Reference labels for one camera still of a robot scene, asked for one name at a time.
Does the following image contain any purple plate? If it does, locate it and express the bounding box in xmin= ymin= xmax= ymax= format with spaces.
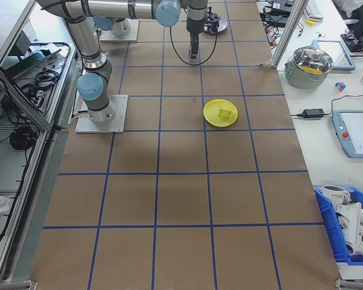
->
xmin=203 ymin=15 xmax=230 ymax=37

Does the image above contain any yellow plate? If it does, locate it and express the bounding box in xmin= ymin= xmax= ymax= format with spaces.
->
xmin=203 ymin=98 xmax=239 ymax=127

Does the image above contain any hub strip with red plugs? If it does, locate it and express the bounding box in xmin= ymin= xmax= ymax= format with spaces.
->
xmin=267 ymin=27 xmax=284 ymax=47

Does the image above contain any black power brick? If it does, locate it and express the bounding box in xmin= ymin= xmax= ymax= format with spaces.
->
xmin=272 ymin=14 xmax=292 ymax=27

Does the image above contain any steel pot with lid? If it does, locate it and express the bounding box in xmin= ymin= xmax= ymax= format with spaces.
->
xmin=284 ymin=46 xmax=335 ymax=89

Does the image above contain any white keyboard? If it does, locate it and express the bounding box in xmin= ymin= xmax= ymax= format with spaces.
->
xmin=304 ymin=0 xmax=325 ymax=22

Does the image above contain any small black power adapter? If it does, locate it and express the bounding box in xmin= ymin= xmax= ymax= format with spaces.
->
xmin=302 ymin=108 xmax=325 ymax=120

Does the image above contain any light blue teach pendant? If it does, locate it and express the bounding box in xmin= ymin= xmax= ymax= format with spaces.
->
xmin=332 ymin=109 xmax=363 ymax=159
xmin=310 ymin=39 xmax=357 ymax=73

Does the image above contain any green device box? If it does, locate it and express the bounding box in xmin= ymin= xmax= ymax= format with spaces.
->
xmin=5 ymin=30 xmax=64 ymax=80

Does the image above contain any white power strip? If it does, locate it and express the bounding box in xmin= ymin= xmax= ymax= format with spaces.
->
xmin=30 ymin=89 xmax=48 ymax=107

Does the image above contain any white mug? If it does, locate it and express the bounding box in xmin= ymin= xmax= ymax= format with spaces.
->
xmin=321 ymin=184 xmax=351 ymax=207

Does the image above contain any blue plastic bin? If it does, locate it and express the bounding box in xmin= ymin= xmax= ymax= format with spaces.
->
xmin=313 ymin=186 xmax=363 ymax=267

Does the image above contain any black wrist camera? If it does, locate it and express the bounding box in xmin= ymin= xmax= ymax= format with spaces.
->
xmin=203 ymin=6 xmax=222 ymax=34

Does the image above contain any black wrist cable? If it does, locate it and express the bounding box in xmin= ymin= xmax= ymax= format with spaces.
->
xmin=168 ymin=25 xmax=218 ymax=66

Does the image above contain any white square base plate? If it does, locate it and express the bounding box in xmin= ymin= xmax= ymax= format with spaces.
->
xmin=74 ymin=94 xmax=129 ymax=135
xmin=99 ymin=19 xmax=140 ymax=42

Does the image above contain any aluminium frame post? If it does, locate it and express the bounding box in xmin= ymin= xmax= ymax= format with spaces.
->
xmin=270 ymin=0 xmax=310 ymax=69

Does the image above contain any black adapter cable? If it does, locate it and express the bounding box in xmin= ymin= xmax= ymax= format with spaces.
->
xmin=291 ymin=95 xmax=363 ymax=118

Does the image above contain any V-shaped metal bar frame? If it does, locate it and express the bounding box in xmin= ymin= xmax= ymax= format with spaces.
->
xmin=0 ymin=0 xmax=79 ymax=283

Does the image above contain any black cable coil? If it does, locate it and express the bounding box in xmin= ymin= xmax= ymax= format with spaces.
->
xmin=9 ymin=126 xmax=38 ymax=151

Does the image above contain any white plastic bracket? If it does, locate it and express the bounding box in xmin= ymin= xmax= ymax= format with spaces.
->
xmin=335 ymin=201 xmax=363 ymax=246

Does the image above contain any aluminium rail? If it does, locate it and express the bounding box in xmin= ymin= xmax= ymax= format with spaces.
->
xmin=333 ymin=279 xmax=363 ymax=290
xmin=0 ymin=279 xmax=37 ymax=290

